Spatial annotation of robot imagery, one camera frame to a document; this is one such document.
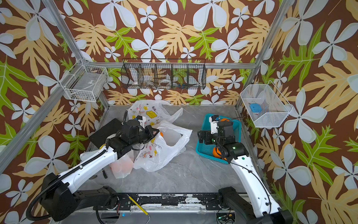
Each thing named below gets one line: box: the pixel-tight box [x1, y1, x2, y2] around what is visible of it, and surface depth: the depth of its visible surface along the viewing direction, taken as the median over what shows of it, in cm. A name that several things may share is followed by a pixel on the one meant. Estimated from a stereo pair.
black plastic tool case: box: [88, 118, 123, 149], surface depth 99 cm
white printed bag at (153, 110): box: [126, 99, 184, 126], surface depth 117 cm
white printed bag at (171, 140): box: [133, 121, 193, 173], surface depth 80 cm
